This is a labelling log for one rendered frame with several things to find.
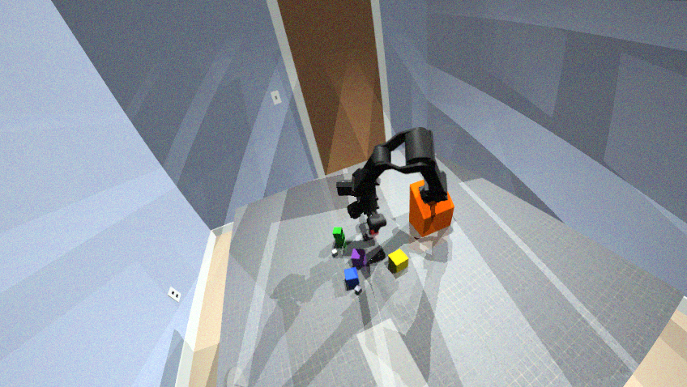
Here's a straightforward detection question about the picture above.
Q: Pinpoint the yellow block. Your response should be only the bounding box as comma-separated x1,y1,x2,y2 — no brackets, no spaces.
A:
388,249,409,274

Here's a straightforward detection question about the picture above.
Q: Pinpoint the blue block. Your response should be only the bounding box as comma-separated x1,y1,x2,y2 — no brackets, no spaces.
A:
344,268,359,286

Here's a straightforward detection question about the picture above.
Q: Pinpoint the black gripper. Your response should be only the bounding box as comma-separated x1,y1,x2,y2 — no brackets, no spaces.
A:
361,194,386,232

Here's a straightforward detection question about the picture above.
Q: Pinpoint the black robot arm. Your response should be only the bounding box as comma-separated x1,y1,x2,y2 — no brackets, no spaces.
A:
336,127,448,219

